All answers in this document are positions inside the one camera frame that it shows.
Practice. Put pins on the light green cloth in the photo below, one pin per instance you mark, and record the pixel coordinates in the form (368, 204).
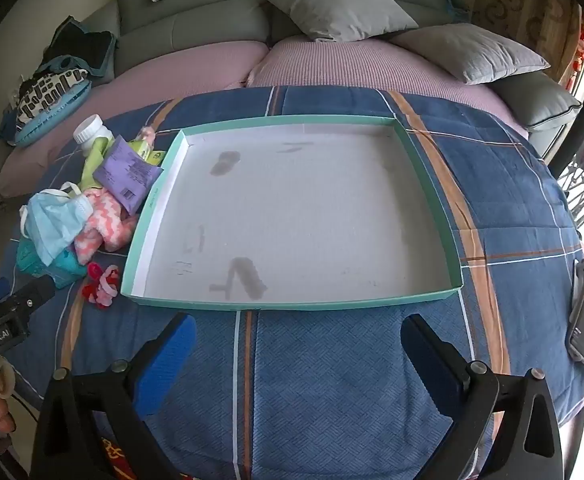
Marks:
(94, 160)

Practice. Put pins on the pink toy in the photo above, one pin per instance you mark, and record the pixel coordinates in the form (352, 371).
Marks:
(1, 412)

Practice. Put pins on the pink sofa cover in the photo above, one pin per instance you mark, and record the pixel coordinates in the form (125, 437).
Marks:
(347, 65)

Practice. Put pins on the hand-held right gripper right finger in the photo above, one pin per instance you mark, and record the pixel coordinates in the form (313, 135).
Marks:
(424, 365)

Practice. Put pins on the purple packet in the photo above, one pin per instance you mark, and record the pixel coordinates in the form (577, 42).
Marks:
(124, 175)

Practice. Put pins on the black bag with teal trim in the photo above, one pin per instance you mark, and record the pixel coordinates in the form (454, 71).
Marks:
(79, 47)

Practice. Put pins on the teal embossed pouch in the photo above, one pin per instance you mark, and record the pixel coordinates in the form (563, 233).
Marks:
(64, 267)

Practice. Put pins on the grey square pillow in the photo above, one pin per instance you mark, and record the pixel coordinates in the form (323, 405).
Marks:
(342, 5)
(467, 52)

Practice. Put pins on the grey sofa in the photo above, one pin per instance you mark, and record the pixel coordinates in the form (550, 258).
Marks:
(196, 25)

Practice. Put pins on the blue plaid blanket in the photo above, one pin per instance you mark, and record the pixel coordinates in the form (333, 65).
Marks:
(497, 185)

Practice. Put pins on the red pink yarn doll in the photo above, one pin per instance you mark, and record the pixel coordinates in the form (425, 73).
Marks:
(101, 285)

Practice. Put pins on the white plastic bottle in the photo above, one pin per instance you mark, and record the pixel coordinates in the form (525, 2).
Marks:
(91, 132)

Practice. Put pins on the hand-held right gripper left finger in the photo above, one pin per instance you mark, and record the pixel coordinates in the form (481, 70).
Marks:
(164, 365)

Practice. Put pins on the green tissue packet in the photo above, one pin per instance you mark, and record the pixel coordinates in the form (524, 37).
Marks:
(146, 152)

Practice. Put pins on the pink white fuzzy sock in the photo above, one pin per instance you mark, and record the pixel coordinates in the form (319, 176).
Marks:
(106, 225)

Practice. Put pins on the teal cardboard tray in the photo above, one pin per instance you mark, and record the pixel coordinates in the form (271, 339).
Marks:
(297, 210)

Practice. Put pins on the blue face mask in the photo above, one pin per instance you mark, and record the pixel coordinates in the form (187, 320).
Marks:
(51, 220)

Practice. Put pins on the grey phone holder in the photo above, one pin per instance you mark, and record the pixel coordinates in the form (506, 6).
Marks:
(579, 275)

